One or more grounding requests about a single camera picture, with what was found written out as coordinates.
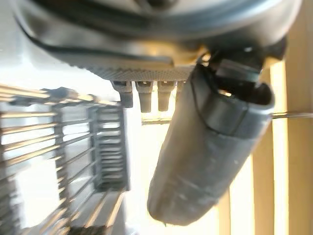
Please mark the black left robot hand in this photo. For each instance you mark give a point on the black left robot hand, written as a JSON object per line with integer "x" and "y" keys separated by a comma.
{"x": 195, "y": 151}

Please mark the grey plastic cutlery basket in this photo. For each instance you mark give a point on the grey plastic cutlery basket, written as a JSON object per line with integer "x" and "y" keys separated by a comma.
{"x": 110, "y": 147}

